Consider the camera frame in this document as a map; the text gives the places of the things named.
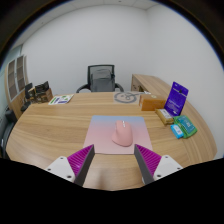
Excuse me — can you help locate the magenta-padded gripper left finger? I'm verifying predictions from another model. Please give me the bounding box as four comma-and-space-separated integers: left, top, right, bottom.
44, 144, 96, 188

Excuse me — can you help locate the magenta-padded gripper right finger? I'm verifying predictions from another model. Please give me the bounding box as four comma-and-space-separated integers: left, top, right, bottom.
133, 143, 185, 186

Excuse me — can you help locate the pink computer mouse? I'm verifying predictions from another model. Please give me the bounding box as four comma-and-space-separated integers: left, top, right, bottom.
111, 120, 134, 148

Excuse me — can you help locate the pink-blue gradient mouse pad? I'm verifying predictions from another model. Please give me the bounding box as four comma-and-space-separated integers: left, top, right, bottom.
83, 115, 154, 156

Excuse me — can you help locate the blue packet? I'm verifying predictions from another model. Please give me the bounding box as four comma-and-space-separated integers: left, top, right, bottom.
170, 123, 185, 140

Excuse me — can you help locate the tan paper packet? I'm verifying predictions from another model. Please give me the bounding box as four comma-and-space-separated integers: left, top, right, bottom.
155, 108, 175, 126

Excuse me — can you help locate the green packet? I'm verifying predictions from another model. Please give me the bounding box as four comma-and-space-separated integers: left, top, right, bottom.
173, 114, 198, 139

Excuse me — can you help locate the orange-brown cardboard box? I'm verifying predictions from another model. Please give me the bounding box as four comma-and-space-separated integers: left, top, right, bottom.
138, 94, 167, 112

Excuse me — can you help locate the white green leaflet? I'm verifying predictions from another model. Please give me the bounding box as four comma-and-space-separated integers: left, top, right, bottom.
47, 94, 75, 106

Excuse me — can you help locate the purple standing pouch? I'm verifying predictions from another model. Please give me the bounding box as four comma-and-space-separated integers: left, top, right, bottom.
164, 81, 190, 117

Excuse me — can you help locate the black mesh office chair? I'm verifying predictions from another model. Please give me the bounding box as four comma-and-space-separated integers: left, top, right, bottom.
75, 64, 125, 94

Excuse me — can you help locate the large dark cardboard box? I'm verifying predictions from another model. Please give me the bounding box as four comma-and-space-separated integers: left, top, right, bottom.
34, 80, 54, 104

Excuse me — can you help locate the black leather sofa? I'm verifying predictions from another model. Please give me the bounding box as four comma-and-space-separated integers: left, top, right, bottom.
0, 109, 18, 159

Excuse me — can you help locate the black visitor chair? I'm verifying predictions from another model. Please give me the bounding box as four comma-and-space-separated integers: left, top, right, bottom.
20, 82, 34, 113

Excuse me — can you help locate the small dark cardboard box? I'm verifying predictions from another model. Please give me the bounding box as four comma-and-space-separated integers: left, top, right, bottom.
27, 87, 37, 101

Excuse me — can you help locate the grey backpack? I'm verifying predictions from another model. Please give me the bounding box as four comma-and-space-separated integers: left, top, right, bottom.
89, 66, 116, 93

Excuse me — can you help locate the wooden shelf cabinet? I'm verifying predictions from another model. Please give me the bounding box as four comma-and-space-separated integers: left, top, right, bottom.
4, 54, 31, 119

